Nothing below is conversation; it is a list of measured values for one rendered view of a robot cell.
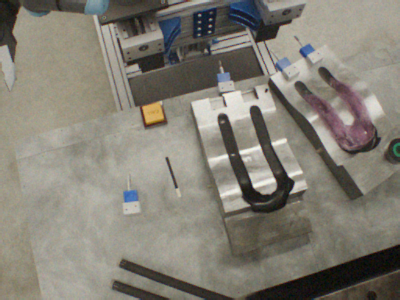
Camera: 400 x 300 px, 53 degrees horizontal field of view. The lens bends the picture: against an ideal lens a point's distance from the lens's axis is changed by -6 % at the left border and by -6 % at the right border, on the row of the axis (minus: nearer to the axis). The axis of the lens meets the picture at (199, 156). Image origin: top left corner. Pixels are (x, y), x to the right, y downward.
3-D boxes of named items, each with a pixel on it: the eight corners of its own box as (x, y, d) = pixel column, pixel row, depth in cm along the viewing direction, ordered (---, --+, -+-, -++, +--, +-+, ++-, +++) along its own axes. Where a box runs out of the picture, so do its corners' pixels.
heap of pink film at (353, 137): (298, 98, 141) (304, 89, 133) (337, 74, 143) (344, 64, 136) (343, 161, 135) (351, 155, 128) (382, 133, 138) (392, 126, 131)
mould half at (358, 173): (267, 83, 148) (273, 69, 137) (322, 51, 152) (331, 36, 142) (351, 201, 138) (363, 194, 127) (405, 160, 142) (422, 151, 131)
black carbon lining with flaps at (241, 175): (213, 116, 137) (215, 105, 128) (260, 105, 138) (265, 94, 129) (245, 221, 129) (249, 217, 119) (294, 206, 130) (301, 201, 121)
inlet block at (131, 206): (122, 176, 138) (119, 173, 133) (137, 175, 139) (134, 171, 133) (126, 216, 135) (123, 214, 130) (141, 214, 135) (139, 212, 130)
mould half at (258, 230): (191, 112, 145) (191, 97, 132) (262, 94, 147) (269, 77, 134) (233, 255, 132) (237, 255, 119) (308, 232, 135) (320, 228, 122)
